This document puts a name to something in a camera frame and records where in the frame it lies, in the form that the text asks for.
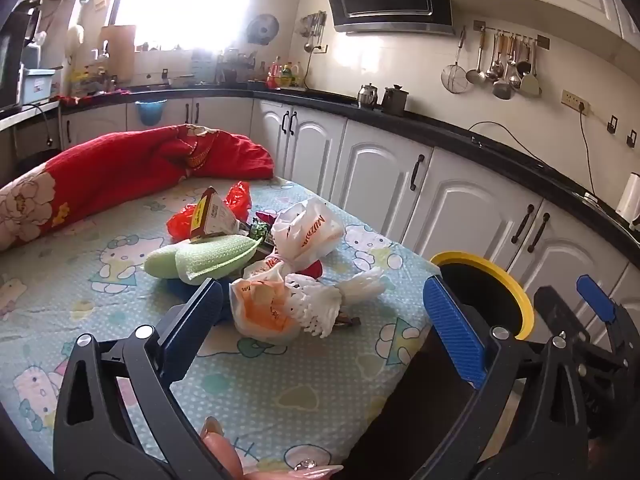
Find black power cable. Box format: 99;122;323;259
577;104;598;197

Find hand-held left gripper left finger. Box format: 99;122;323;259
52;277;236;480

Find round wall vent fan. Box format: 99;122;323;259
246;13;280;45

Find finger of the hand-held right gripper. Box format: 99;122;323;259
576;275;640;356
533;285;571;348

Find dark lidded canister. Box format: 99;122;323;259
382;85;410;115

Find white side table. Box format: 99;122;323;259
0;100;61;131

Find beige wall outlet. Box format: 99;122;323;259
561;89;591;115

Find white lower kitchen cabinets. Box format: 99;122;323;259
60;95;640;341

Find white electric kettle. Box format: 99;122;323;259
616;172;640;231

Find grey knife rack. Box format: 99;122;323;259
190;52;216;81

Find pale green spatula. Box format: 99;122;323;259
520;42;542;98

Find person's left hand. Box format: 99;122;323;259
199;417;346;480

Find yellow green packet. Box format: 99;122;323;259
70;65;108;96

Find blue hanging plastic bin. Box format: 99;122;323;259
136;100;165;127

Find red counter cloth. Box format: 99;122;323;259
55;89;131;106

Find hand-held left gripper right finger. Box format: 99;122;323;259
410;276;591;480

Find black microwave oven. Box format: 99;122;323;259
0;0;41;111

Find red plastic bag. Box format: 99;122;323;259
166;181;252;240

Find black yellow-rimmed waste bin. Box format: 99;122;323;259
429;251;536;346

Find orange white plastic bag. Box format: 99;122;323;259
229;259;301;346

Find bright kitchen window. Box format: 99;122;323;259
112;0;301;53

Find black spice rack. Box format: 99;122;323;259
216;47;256;83

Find blue plastic storage box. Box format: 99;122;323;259
22;67;55;106

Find large steel ladle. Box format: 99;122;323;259
492;35;513;101

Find hanging kitchen tools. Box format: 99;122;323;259
299;11;328;53

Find looped black cable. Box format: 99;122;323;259
470;121;556;167

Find white foam net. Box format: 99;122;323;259
284;266;387;339

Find steel slotted spoon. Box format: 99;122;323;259
507;37;522;88

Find wire mesh strainer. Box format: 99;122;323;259
441;27;473;95

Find steel teapot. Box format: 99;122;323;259
357;82;379;110

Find wooden cutting board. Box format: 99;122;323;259
97;25;137;78

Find brown cardboard box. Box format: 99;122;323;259
190;186;242;239

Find red floral blanket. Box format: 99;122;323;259
0;124;275;253

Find black kitchen countertop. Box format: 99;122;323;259
55;85;640;266

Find cartoon cat bed sheet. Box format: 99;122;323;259
0;175;441;480

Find green dish cloth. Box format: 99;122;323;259
144;234;263;287

